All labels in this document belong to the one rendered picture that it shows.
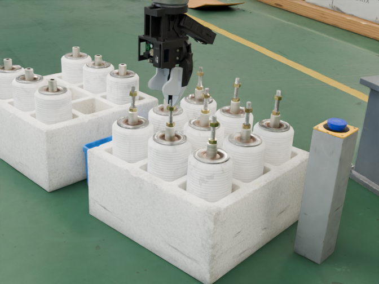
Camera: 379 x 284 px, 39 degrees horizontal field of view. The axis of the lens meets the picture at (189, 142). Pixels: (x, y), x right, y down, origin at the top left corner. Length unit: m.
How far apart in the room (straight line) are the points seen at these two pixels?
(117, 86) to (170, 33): 0.52
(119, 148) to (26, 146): 0.35
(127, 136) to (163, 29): 0.29
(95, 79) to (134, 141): 0.47
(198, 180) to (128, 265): 0.26
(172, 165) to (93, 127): 0.39
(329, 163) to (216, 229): 0.27
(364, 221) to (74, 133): 0.79
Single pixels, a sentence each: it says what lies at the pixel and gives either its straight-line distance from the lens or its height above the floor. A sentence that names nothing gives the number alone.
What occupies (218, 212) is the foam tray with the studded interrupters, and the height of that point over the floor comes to 0.18.
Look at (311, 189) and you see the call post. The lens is 1.18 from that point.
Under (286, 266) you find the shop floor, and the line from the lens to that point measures 1.23.
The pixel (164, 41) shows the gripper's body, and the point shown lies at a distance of 1.03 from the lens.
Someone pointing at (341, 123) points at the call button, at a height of 0.33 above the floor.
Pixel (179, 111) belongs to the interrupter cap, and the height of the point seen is 0.25.
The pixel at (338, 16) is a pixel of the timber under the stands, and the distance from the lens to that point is 3.76.
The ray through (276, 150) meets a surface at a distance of 1.25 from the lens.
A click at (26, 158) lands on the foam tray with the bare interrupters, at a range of 1.52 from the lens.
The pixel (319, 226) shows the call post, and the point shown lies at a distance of 1.21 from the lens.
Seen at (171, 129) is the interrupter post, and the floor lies 0.28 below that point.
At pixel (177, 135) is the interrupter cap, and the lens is 1.17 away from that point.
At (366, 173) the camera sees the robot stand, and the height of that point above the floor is 0.04.
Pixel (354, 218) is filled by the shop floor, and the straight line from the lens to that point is 1.45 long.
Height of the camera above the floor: 0.73
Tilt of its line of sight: 25 degrees down
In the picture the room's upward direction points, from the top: 3 degrees clockwise
